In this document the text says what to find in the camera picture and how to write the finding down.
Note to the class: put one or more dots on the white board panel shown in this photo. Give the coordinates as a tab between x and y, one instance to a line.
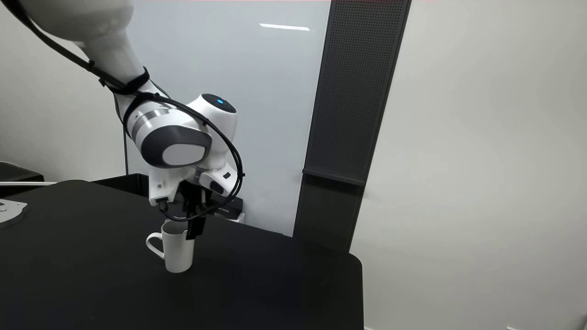
280	92

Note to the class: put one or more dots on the black low shelf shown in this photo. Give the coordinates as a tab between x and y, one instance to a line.
14	176

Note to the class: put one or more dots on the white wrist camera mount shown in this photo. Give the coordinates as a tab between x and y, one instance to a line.
157	185

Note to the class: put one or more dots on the black camera box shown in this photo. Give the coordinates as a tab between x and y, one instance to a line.
234	207

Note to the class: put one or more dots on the black vertical pillar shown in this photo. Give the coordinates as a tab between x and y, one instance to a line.
348	92

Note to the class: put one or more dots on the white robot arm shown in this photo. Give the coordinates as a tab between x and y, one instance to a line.
170	130

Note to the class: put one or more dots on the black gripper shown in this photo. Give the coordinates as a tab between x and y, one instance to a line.
192	198

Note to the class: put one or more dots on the white ceramic mug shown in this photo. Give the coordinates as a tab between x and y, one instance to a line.
176	253

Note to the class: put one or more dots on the black tablecloth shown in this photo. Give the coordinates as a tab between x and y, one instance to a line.
91	281

